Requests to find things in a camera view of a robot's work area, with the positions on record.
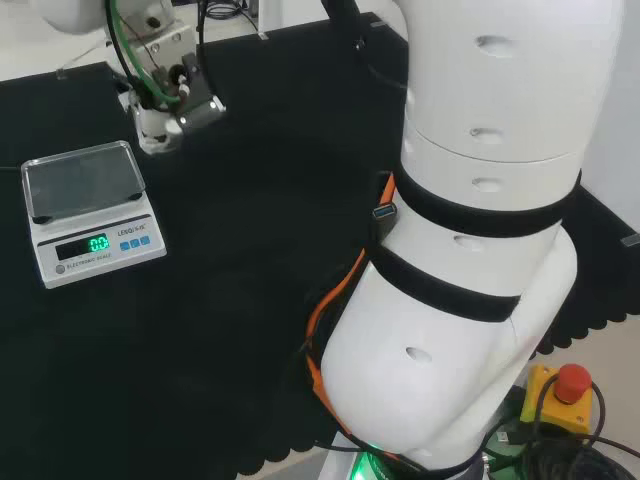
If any white electronic balance steel pan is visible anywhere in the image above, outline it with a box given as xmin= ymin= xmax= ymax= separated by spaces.
xmin=20 ymin=140 xmax=169 ymax=291

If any black bench cloth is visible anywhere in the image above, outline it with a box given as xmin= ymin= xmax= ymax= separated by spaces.
xmin=0 ymin=11 xmax=640 ymax=480

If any green cable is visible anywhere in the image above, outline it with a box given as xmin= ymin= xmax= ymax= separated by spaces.
xmin=103 ymin=0 xmax=182 ymax=109

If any black cable with blue plug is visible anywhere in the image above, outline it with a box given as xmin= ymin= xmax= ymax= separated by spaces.
xmin=319 ymin=0 xmax=410 ymax=251

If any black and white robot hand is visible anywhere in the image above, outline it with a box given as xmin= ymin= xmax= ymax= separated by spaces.
xmin=128 ymin=52 xmax=227 ymax=156

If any orange cable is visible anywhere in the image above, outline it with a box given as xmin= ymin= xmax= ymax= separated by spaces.
xmin=305 ymin=171 xmax=416 ymax=464

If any yellow stop button box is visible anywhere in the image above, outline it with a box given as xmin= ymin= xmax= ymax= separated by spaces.
xmin=519 ymin=363 xmax=595 ymax=434

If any green base plate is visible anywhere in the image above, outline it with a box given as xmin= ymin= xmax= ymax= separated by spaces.
xmin=485 ymin=418 xmax=527 ymax=459

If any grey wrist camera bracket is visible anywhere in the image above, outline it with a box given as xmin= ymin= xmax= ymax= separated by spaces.
xmin=122 ymin=13 xmax=197 ymax=70

